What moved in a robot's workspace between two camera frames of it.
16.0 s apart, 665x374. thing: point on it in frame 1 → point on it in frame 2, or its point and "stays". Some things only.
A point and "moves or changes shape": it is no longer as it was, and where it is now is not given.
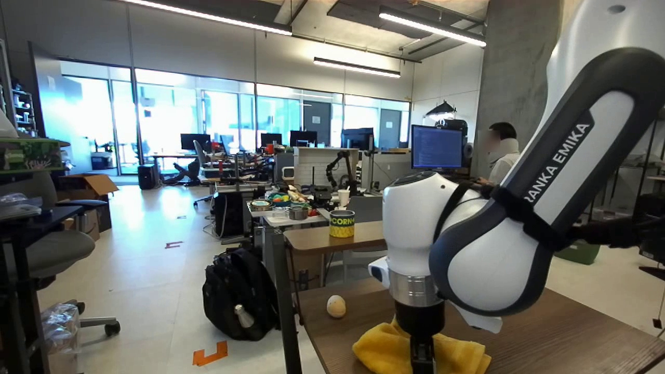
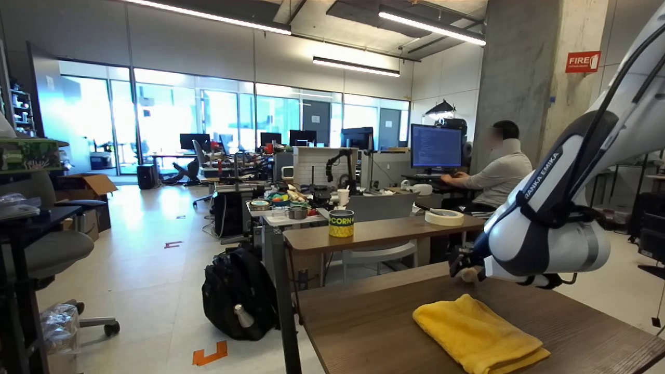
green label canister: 344,225 stays
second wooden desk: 318,239 stays
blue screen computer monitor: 436,148 stays
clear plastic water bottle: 61,336 stays
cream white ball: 335,306 moves or changes shape
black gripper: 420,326 → 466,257
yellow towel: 387,350 → 478,336
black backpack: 240,293 stays
